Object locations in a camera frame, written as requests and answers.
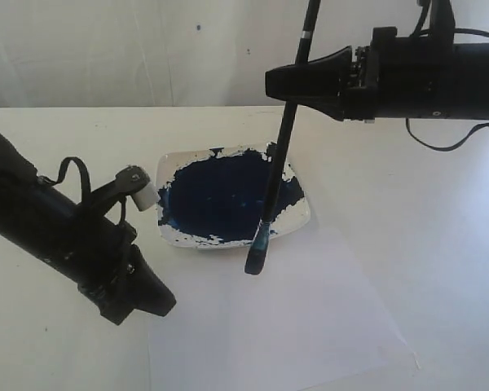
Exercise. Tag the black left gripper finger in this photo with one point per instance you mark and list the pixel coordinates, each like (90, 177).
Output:
(142, 289)

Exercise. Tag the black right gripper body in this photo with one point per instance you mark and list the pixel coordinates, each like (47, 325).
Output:
(394, 75)

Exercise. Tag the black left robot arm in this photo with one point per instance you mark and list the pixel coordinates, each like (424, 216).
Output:
(36, 211)

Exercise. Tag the white paper sheet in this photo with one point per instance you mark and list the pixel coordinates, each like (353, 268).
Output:
(309, 318)

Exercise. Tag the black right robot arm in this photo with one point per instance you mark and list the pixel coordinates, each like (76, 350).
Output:
(463, 89)

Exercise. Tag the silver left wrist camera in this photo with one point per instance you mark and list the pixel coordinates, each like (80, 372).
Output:
(134, 181)

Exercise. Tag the white plate with blue paint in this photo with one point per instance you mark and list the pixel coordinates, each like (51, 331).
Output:
(212, 198)

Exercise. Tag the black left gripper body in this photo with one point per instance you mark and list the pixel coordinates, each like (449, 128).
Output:
(95, 254)

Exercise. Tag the black paintbrush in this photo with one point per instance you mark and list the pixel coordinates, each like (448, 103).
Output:
(256, 257)

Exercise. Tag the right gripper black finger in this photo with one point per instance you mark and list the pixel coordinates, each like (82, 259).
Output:
(316, 88)
(339, 61)

